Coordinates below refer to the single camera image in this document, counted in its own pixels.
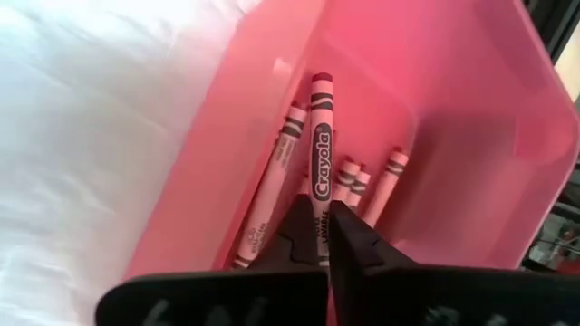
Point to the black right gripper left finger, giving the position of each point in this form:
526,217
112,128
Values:
303,244

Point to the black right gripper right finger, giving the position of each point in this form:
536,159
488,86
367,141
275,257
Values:
358,262

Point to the small pink plastic tray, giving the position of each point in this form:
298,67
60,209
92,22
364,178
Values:
453,136

